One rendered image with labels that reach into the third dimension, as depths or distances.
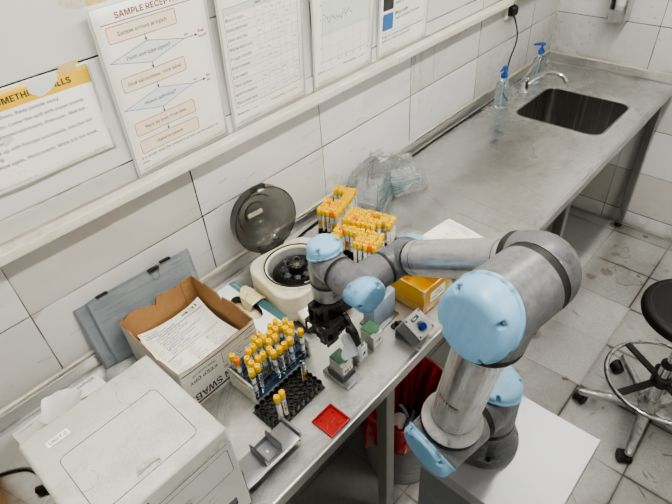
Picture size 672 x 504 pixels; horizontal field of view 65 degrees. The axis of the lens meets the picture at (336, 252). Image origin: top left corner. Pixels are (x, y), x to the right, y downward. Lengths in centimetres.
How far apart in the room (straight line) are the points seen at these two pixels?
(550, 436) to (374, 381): 44
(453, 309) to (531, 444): 65
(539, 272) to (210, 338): 101
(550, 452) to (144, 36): 130
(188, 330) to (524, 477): 93
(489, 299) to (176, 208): 106
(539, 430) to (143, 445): 85
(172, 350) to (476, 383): 91
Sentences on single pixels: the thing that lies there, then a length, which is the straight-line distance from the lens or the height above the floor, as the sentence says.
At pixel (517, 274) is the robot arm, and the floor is 155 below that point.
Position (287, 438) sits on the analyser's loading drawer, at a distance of 132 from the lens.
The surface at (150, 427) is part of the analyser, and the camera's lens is 109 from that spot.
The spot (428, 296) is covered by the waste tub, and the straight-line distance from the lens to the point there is 155.
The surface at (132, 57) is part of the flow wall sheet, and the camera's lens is 136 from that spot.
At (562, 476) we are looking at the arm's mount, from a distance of 131.
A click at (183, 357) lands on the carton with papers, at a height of 94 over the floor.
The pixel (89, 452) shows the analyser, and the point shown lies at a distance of 111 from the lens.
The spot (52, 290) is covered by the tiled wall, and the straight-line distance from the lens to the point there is 149.
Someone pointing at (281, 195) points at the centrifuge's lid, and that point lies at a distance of 169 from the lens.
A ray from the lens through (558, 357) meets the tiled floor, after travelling 274.
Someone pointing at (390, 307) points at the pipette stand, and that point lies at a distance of 156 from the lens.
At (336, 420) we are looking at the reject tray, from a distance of 137.
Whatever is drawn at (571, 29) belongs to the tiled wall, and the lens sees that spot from 336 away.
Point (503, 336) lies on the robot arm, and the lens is 70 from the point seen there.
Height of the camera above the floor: 203
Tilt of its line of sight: 40 degrees down
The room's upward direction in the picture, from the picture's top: 5 degrees counter-clockwise
